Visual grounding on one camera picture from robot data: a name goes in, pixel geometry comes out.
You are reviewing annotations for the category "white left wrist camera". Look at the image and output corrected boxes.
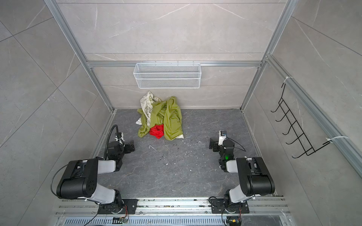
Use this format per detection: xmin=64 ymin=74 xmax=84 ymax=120
xmin=115 ymin=132 xmax=125 ymax=146

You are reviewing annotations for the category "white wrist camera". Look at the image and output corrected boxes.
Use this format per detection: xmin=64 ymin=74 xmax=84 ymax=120
xmin=218 ymin=131 xmax=227 ymax=146
xmin=115 ymin=132 xmax=125 ymax=146

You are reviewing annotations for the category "black wire hook rack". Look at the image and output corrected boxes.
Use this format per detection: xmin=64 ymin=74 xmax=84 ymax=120
xmin=270 ymin=84 xmax=332 ymax=159

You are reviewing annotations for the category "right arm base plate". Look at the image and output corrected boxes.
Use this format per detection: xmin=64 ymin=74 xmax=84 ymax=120
xmin=208 ymin=196 xmax=250 ymax=214

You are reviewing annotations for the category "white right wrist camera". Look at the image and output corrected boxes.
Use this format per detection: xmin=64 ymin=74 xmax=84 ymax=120
xmin=218 ymin=131 xmax=227 ymax=146

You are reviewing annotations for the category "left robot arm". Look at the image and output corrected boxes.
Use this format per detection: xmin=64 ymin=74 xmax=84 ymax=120
xmin=52 ymin=141 xmax=135 ymax=214

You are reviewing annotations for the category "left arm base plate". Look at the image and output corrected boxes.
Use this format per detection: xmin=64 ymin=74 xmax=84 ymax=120
xmin=98 ymin=199 xmax=138 ymax=215

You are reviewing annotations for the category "aluminium rail at front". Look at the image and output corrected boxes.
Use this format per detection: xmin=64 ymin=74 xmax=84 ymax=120
xmin=50 ymin=196 xmax=295 ymax=226

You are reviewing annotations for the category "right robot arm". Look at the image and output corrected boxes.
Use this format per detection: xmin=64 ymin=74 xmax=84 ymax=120
xmin=209 ymin=138 xmax=275 ymax=213

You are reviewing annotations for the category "white patterned cloth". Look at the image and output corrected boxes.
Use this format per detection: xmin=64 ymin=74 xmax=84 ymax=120
xmin=140 ymin=91 xmax=162 ymax=127

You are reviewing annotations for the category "red cloth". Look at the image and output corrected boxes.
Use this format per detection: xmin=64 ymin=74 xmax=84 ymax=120
xmin=149 ymin=124 xmax=164 ymax=139

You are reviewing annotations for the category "white wire mesh basket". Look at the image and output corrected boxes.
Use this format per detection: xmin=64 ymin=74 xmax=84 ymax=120
xmin=133 ymin=62 xmax=202 ymax=89

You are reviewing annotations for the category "green cloth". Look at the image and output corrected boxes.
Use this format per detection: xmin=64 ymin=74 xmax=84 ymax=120
xmin=137 ymin=96 xmax=184 ymax=141

